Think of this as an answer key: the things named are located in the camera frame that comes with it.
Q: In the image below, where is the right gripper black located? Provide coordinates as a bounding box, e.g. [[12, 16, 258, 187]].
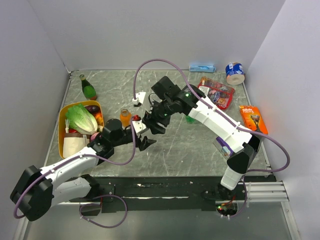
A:
[[141, 97, 175, 136]]

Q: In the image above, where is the green plastic bottle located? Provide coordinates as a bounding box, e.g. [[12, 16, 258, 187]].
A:
[[185, 116, 196, 124]]

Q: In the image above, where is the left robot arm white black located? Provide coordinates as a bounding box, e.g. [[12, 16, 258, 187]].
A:
[[10, 116, 158, 221]]

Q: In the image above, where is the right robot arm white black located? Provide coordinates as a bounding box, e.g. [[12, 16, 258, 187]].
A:
[[132, 76, 261, 200]]

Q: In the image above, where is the orange juice bottle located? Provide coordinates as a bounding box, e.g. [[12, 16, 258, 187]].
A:
[[120, 108, 132, 128]]

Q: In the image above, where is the dark green glass bottle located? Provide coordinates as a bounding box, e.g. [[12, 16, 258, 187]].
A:
[[79, 74, 97, 101]]

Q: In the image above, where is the purple eggplant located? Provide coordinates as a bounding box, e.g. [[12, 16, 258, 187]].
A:
[[85, 105, 100, 114]]

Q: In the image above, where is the green lettuce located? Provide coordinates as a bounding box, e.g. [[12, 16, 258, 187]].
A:
[[65, 103, 98, 135]]

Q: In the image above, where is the purple chocolate bar box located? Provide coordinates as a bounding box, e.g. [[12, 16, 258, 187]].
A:
[[213, 136, 234, 160]]

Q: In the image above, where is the red snack bag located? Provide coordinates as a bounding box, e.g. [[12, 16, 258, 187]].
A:
[[198, 76, 235, 110]]

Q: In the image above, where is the blue tissue pack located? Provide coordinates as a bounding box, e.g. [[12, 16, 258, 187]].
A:
[[188, 64, 216, 73]]

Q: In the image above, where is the yellow plastic basket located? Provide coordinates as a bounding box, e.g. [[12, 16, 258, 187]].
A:
[[57, 100, 105, 159]]

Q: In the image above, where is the toilet paper roll blue wrap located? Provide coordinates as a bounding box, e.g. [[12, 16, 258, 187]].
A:
[[225, 62, 245, 86]]

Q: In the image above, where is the orange razor package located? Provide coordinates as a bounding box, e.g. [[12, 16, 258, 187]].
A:
[[239, 105, 268, 135]]

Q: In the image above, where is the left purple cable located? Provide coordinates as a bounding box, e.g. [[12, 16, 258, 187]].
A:
[[13, 119, 138, 220]]

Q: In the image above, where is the purple cable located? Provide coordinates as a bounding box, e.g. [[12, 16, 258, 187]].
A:
[[133, 58, 291, 173], [13, 119, 138, 220]]

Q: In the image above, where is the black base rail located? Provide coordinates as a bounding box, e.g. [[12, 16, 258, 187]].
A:
[[59, 176, 251, 213]]

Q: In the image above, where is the aluminium frame rail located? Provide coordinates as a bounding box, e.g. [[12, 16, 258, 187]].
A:
[[214, 182, 290, 203]]

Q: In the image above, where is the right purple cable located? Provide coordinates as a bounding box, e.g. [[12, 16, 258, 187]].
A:
[[133, 58, 291, 173]]

